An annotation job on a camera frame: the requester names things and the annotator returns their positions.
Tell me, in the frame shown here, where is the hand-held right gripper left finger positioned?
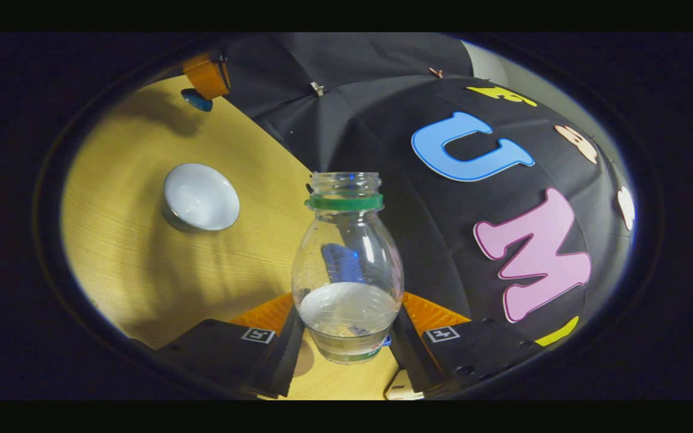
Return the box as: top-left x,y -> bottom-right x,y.
157,292 -> 306,399

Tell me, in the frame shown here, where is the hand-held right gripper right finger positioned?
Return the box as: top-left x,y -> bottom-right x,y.
390,292 -> 541,398

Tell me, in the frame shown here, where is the dark teal teacup lid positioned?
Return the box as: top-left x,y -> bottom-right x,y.
180,88 -> 214,112

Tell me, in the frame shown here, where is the round brown coaster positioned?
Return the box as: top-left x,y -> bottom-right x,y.
292,340 -> 315,378

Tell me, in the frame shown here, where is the white teacup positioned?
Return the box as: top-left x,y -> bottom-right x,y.
162,163 -> 241,233

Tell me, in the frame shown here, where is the clear plastic water bottle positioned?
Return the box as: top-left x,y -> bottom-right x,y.
291,171 -> 405,364

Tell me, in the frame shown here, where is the white toaster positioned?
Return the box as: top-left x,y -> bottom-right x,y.
384,369 -> 425,401

